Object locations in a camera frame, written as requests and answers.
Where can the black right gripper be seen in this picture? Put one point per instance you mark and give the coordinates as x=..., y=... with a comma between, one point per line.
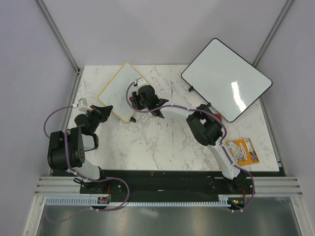
x=136, y=98

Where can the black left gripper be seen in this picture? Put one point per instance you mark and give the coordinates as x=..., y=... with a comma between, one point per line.
x=104, y=112

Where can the yellow-framed small whiteboard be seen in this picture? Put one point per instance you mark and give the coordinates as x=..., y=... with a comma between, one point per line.
x=118, y=89

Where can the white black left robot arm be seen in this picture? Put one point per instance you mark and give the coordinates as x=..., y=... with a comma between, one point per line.
x=66, y=151

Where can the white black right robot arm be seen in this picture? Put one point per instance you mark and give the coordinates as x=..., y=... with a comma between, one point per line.
x=208, y=130

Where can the black-framed large whiteboard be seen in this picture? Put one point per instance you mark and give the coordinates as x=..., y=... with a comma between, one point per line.
x=225, y=79

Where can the brown red eraser block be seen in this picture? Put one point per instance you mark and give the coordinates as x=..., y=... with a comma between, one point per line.
x=218, y=117

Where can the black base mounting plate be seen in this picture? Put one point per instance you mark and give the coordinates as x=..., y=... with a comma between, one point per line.
x=141, y=183

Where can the orange picture book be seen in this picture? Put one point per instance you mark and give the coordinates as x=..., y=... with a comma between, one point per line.
x=241, y=152

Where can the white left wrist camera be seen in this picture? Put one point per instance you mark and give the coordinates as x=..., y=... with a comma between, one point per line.
x=82, y=105

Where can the aluminium extrusion rail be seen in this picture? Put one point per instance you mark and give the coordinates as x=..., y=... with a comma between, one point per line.
x=57, y=186

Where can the white slotted cable duct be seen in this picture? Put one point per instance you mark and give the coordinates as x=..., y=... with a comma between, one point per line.
x=94, y=201

